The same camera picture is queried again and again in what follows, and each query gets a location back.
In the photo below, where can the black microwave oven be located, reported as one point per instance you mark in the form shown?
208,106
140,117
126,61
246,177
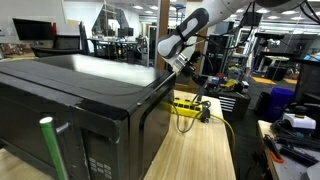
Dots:
110,117

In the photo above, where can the blue plastic bin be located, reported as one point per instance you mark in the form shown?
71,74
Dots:
279,97

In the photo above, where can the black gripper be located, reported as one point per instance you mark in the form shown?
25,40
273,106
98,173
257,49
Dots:
188,70

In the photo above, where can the white device on side table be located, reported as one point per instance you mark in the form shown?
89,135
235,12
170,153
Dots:
297,121

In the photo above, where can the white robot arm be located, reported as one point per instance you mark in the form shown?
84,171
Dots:
208,13

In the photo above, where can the yellow black power strip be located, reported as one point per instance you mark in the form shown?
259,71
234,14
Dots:
185,107

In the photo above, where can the green white pole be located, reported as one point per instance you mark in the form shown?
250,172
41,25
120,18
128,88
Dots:
50,136

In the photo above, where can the orange black clamp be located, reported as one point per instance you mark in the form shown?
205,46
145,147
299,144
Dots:
274,152

